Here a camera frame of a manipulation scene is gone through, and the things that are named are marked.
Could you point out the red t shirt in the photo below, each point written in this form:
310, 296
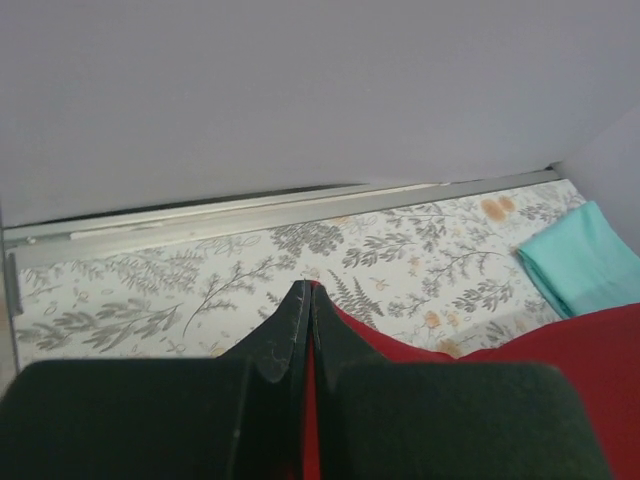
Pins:
597, 352

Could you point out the folded teal t shirt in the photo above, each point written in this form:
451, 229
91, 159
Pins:
580, 265

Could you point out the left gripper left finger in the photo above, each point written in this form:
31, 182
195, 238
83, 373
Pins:
237, 416

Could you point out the aluminium frame rail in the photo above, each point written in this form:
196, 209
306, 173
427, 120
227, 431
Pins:
141, 230

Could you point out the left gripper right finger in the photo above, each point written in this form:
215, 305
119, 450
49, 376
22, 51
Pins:
378, 419

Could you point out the clear plastic bin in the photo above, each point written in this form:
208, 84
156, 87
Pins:
11, 281

